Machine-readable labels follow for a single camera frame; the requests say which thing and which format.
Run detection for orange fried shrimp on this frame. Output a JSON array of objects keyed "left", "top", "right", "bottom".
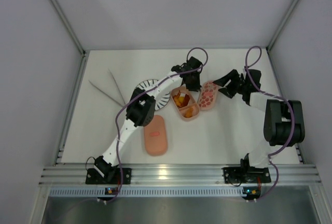
[{"left": 173, "top": 91, "right": 190, "bottom": 108}]

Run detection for light pink lid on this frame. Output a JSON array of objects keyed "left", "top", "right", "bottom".
[{"left": 197, "top": 80, "right": 219, "bottom": 110}]

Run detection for pink divided lunch box tray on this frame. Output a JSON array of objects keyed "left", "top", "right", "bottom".
[{"left": 171, "top": 86, "right": 200, "bottom": 121}]

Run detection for pink lunch box lid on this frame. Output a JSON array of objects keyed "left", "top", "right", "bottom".
[{"left": 143, "top": 115, "right": 168, "bottom": 156}]

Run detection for metal serving tongs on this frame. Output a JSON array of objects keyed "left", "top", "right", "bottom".
[{"left": 88, "top": 68, "right": 125, "bottom": 107}]

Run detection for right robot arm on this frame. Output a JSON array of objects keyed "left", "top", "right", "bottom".
[{"left": 213, "top": 69, "right": 305, "bottom": 185}]

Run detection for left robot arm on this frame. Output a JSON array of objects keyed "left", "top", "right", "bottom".
[{"left": 94, "top": 57, "right": 206, "bottom": 181}]

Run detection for blue striped white plate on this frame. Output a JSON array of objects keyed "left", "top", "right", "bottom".
[{"left": 136, "top": 79, "right": 170, "bottom": 111}]

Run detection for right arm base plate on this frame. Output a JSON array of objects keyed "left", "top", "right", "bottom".
[{"left": 223, "top": 166, "right": 271, "bottom": 185}]

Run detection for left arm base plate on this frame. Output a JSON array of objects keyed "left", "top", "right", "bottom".
[{"left": 85, "top": 168, "right": 132, "bottom": 185}]

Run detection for aluminium mounting rail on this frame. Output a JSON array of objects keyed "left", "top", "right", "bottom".
[{"left": 38, "top": 164, "right": 321, "bottom": 186}]

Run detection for left aluminium frame post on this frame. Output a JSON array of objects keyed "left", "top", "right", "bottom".
[{"left": 48, "top": 0, "right": 86, "bottom": 57}]

